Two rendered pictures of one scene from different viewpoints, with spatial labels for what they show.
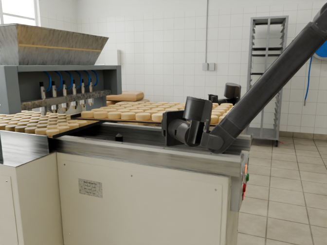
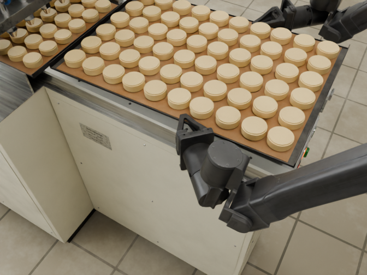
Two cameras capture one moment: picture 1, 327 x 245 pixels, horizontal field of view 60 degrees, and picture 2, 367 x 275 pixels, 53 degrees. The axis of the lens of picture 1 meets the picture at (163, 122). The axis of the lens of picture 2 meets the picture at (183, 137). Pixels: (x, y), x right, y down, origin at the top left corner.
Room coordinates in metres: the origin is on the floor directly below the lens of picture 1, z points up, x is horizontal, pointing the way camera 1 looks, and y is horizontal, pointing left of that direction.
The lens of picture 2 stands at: (0.39, -0.07, 1.57)
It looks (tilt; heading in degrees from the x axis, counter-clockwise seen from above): 52 degrees down; 8
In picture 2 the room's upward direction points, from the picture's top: straight up
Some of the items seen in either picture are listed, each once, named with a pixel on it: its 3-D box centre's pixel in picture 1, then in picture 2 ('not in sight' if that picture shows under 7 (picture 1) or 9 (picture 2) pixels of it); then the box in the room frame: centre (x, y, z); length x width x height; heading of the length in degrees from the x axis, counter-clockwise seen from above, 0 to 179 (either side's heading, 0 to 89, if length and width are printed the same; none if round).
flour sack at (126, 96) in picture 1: (122, 96); not in sight; (5.04, 0.73, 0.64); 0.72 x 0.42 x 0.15; 75
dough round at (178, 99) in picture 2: (159, 117); (179, 98); (0.93, 0.01, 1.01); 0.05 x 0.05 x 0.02
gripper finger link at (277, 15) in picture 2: not in sight; (268, 25); (1.25, -0.18, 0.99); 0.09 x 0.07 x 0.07; 113
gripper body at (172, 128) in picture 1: (179, 129); (199, 160); (0.78, -0.05, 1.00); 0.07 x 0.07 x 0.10; 23
